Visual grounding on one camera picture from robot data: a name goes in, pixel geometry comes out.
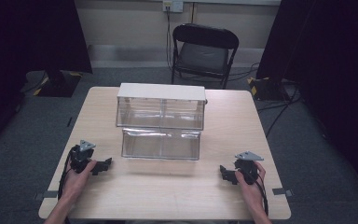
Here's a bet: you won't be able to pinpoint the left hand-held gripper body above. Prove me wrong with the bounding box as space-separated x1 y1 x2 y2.
69 139 97 175

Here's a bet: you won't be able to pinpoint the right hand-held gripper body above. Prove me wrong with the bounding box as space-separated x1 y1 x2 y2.
234 150 265 185

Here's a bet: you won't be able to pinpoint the person's left hand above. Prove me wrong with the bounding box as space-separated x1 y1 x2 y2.
62 159 98 202

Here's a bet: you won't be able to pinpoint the person's right hand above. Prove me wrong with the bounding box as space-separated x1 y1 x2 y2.
234 161 267 216

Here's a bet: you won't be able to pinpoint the grey tape strip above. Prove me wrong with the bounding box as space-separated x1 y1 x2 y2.
271 187 295 198
33 189 59 202

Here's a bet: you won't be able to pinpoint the clear plastic drawer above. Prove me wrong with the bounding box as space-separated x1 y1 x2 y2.
120 127 202 161

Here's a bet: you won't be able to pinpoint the black stand base striped tape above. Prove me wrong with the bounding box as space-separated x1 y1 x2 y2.
32 69 84 98
246 76 295 102

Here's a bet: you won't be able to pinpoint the clear drawer cabinet white top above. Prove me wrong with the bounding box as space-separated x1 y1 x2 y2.
115 82 208 132

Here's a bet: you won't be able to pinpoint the black folding chair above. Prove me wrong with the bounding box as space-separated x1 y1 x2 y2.
170 22 241 91

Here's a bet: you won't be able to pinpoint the black curtain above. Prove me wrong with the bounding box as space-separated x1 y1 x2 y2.
255 0 358 200
0 0 93 157

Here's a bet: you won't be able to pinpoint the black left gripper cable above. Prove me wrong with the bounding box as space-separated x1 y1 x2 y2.
57 145 76 201

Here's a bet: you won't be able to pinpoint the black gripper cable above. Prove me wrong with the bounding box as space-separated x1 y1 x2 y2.
254 173 269 217
57 145 76 201

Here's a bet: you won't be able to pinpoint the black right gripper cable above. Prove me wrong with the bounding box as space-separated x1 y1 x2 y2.
254 173 269 217

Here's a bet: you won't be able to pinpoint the black floor cables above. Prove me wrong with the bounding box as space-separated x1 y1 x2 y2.
227 62 304 138

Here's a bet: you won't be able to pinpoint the black wall outlet cable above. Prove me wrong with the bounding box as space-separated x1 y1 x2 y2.
165 5 175 72

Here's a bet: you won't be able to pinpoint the white wall outlet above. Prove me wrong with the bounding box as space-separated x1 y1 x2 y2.
162 0 185 14

